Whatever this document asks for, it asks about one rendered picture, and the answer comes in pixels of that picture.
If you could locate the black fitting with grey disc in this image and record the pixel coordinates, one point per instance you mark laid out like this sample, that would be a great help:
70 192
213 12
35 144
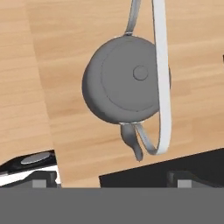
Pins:
17 167

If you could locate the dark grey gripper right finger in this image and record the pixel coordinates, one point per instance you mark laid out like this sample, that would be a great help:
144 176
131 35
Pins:
178 176

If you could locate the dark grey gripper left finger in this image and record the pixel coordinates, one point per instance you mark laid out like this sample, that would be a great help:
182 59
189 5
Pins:
43 177

